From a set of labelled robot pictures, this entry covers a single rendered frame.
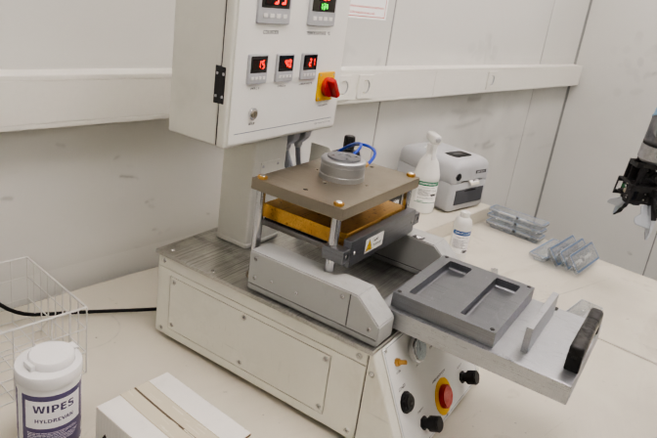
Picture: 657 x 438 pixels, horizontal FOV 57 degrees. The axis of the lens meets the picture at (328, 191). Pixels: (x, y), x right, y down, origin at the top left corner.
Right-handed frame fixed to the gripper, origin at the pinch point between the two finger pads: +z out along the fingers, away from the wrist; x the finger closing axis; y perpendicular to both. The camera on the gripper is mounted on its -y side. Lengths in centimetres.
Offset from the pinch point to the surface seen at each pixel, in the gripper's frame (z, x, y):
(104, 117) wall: -23, 15, 138
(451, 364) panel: 3, 54, 73
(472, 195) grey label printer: 9.4, -34.7, 31.3
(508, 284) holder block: -14, 54, 67
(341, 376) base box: -2, 63, 96
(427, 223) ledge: 13, -19, 51
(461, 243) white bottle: 9.6, -2.1, 47.6
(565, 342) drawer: -14, 68, 64
